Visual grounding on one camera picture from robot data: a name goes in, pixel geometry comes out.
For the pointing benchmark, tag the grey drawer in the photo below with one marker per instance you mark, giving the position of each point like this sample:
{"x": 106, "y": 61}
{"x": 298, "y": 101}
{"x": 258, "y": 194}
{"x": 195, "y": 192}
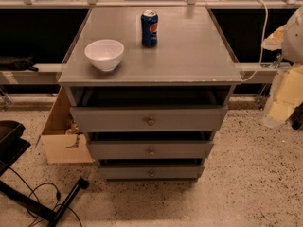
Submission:
{"x": 151, "y": 172}
{"x": 97, "y": 119}
{"x": 150, "y": 149}

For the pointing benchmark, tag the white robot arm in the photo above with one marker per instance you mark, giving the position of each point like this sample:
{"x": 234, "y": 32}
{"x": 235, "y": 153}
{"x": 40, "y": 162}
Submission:
{"x": 287, "y": 88}

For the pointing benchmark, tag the grey drawer cabinet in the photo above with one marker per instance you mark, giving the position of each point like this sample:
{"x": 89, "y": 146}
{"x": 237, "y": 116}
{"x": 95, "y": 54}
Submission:
{"x": 189, "y": 68}

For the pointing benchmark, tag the grey top drawer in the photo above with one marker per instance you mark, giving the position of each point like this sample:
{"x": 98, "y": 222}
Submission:
{"x": 97, "y": 119}

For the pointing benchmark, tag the grey bottom drawer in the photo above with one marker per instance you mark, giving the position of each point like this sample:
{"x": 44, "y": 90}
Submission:
{"x": 151, "y": 172}

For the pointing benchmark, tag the white bowl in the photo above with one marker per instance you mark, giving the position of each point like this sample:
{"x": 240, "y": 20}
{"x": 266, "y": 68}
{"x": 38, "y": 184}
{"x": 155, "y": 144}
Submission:
{"x": 105, "y": 55}

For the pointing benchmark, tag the blue pepsi can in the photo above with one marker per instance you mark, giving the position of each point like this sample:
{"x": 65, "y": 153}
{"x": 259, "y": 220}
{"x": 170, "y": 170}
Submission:
{"x": 149, "y": 25}

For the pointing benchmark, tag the cardboard box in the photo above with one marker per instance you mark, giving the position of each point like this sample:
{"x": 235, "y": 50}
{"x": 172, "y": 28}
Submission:
{"x": 61, "y": 138}

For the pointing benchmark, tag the grey metal rail frame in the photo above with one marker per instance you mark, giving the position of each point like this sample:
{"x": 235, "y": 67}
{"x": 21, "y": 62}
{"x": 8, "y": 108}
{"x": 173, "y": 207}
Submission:
{"x": 48, "y": 72}

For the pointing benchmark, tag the black cloth on rail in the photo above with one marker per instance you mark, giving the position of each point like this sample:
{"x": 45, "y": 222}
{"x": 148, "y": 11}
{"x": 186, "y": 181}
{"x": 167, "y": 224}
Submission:
{"x": 17, "y": 64}

